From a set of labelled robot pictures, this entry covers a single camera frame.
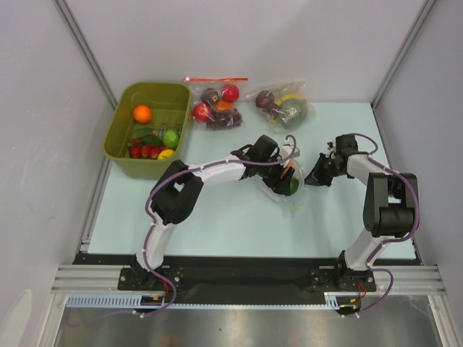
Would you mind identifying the clear zip top bag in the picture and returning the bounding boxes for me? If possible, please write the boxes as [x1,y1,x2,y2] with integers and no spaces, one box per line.
[259,159,305,214]

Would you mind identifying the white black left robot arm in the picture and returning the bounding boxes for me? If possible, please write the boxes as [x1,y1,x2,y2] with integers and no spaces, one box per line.
[130,134,299,289]

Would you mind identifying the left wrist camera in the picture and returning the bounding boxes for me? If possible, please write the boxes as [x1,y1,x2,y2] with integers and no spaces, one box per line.
[279,134,300,161]

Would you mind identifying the green fake fruit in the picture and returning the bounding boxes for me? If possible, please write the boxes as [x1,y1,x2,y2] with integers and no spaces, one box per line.
[163,129,180,150]

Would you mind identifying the olive green plastic bin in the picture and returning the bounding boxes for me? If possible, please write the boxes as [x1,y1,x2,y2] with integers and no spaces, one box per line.
[103,82,192,179]

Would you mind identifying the orange fake fruit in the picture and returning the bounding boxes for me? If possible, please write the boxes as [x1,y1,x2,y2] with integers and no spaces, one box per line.
[280,160,295,179]
[132,105,153,124]

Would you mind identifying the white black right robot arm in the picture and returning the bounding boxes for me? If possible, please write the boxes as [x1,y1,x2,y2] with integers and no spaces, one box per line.
[305,133,420,291]

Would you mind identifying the red zip bag of food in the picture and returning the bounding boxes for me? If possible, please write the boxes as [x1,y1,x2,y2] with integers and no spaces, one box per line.
[184,77,248,130]

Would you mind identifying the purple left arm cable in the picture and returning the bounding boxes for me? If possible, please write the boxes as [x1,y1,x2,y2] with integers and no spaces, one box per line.
[69,134,298,320]

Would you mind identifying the red fake strawberries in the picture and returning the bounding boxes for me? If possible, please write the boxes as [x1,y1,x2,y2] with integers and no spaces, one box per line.
[127,127,168,160]

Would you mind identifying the white cable duct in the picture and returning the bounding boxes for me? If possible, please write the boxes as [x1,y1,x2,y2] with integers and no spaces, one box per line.
[67,292,360,311]

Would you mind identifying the yellow fake lemon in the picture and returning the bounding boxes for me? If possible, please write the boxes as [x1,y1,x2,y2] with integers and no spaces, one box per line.
[157,149,175,160]

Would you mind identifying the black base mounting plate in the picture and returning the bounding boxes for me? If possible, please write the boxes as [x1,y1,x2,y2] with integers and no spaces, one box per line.
[72,252,424,305]

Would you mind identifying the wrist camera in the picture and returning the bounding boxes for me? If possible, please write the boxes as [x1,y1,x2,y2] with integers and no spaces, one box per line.
[326,140,337,158]
[279,134,300,161]

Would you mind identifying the aluminium frame rail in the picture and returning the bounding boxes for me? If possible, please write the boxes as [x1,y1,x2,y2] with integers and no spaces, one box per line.
[51,265,446,295]

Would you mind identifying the clear bag with melon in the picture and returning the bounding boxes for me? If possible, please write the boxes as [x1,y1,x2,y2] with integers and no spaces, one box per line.
[245,80,317,132]

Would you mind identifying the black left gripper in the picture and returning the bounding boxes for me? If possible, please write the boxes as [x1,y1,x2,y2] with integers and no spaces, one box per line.
[257,155,294,196]

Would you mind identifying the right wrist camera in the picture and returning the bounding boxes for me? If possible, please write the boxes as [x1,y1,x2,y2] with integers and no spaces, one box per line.
[326,140,337,158]

